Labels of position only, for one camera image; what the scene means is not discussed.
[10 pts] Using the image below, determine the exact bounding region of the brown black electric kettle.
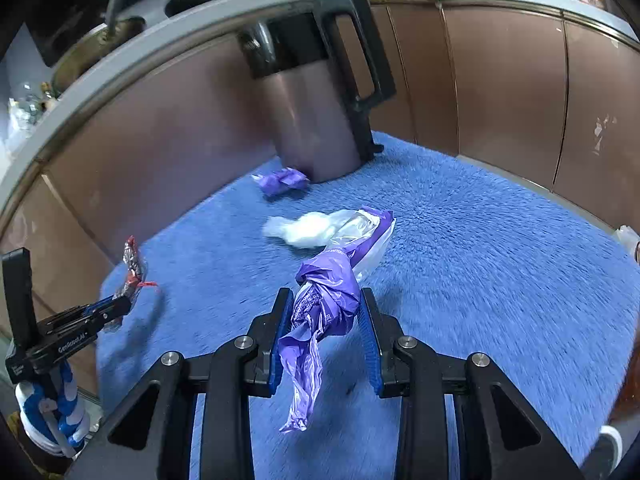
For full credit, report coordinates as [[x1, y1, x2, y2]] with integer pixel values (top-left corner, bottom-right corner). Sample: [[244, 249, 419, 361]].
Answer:
[[236, 0, 396, 183]]

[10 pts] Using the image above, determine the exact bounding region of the blue towel mat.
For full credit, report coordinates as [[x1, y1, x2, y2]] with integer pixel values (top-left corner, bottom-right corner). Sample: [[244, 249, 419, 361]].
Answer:
[[96, 134, 639, 460]]

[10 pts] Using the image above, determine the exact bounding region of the small crumpled purple wrapper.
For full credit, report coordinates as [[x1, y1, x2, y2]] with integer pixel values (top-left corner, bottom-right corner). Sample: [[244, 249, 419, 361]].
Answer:
[[252, 167, 310, 198]]

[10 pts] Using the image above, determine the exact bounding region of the purple plastic bag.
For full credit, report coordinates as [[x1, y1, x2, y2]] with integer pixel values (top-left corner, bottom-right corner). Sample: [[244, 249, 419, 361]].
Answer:
[[278, 248, 360, 434]]

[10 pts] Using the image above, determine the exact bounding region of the left blue white gloved hand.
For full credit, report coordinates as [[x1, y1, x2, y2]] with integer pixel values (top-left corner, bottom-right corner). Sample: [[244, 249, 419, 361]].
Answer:
[[14, 360, 90, 458]]

